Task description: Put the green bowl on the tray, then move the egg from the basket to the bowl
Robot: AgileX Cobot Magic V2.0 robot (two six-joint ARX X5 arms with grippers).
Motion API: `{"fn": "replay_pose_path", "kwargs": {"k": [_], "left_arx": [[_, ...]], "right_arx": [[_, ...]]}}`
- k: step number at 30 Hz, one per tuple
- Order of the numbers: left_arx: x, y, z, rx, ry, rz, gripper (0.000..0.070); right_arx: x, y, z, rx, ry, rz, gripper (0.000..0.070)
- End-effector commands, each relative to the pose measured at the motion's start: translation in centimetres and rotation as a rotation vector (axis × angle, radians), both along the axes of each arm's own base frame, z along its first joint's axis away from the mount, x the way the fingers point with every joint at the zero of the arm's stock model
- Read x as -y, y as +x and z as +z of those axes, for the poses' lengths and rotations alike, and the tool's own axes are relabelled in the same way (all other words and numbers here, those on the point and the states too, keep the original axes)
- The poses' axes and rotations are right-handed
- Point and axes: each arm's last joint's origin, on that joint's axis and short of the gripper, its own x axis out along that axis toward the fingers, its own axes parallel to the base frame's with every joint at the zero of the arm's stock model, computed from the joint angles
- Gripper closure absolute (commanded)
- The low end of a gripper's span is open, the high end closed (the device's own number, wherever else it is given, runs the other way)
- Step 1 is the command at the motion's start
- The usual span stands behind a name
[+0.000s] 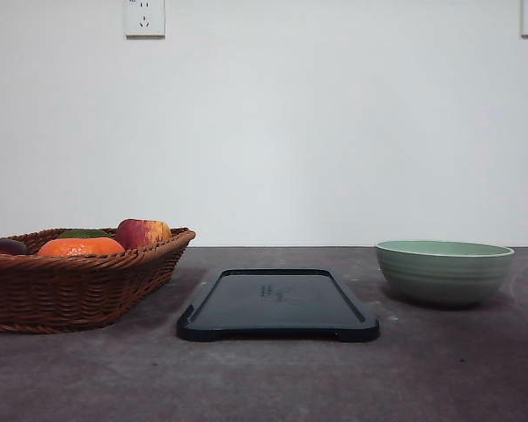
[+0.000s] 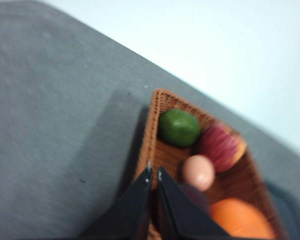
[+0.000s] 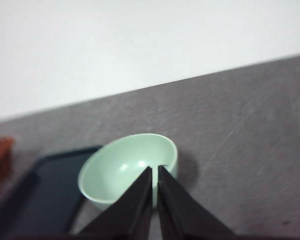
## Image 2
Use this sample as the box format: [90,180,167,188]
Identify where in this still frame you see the brown egg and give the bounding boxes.
[182,154,216,192]

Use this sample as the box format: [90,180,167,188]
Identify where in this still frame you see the dark purple plum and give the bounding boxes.
[179,184,211,212]

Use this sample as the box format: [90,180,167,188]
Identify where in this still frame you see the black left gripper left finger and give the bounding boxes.
[87,167,153,240]

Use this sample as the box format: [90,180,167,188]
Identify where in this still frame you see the brown wicker basket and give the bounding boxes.
[143,88,289,240]

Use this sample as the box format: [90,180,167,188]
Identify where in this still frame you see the green lime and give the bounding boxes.
[158,109,201,147]

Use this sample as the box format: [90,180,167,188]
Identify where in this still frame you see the red yellow apple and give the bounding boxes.
[195,123,247,172]

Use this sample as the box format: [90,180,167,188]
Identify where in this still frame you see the orange mandarin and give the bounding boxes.
[210,198,276,238]

